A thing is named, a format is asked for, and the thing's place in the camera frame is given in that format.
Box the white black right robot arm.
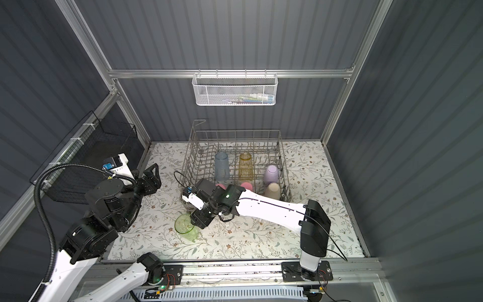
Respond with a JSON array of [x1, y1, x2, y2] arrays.
[[182, 179, 332, 274]]

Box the white slotted cable duct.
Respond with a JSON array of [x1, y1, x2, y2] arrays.
[[134, 286, 308, 301]]

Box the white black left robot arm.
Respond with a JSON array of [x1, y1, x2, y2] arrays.
[[30, 163, 161, 301]]

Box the floral table mat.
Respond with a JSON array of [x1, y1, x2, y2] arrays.
[[107, 141, 364, 260]]

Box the lilac plastic cup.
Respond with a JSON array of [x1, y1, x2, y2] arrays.
[[264, 165, 280, 185]]

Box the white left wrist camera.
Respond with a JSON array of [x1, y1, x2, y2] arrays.
[[102, 153, 134, 179]]

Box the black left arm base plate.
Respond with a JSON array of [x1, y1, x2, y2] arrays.
[[146, 265, 184, 287]]

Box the black wire wall basket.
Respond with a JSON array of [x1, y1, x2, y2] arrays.
[[29, 113, 143, 205]]

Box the grey wire dish rack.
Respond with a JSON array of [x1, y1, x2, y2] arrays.
[[179, 120, 292, 202]]

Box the white mesh wall basket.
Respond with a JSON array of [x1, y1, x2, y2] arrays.
[[192, 73, 279, 106]]

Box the yellow transparent cup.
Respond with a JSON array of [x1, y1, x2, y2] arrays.
[[238, 152, 254, 181]]

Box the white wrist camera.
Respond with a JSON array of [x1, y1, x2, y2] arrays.
[[182, 187, 205, 210], [102, 153, 134, 179]]

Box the beige plastic cup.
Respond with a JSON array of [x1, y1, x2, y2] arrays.
[[264, 182, 281, 200]]

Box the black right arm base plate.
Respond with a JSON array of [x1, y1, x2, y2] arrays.
[[280, 261, 333, 283]]

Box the items in white basket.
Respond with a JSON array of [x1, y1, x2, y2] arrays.
[[224, 93, 275, 105]]

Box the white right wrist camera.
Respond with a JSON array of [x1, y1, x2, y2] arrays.
[[182, 187, 205, 210]]

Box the green transparent cup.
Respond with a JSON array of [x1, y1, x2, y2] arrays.
[[174, 214, 199, 242]]

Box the blue transparent cup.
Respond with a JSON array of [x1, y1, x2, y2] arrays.
[[215, 152, 230, 182]]

